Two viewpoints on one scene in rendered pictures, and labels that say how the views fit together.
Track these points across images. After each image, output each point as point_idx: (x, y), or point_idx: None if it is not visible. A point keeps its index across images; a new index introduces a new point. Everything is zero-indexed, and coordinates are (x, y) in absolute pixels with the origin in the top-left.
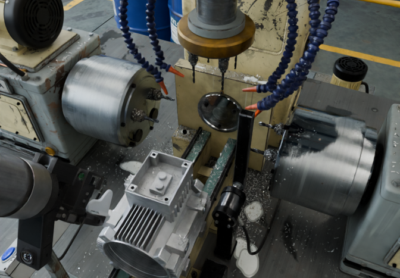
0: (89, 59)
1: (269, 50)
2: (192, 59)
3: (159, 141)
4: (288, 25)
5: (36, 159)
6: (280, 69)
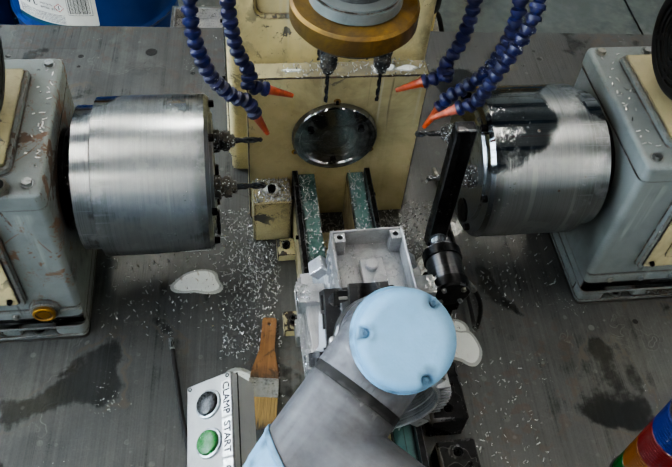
0: (95, 113)
1: None
2: (332, 65)
3: None
4: None
5: (356, 294)
6: (461, 44)
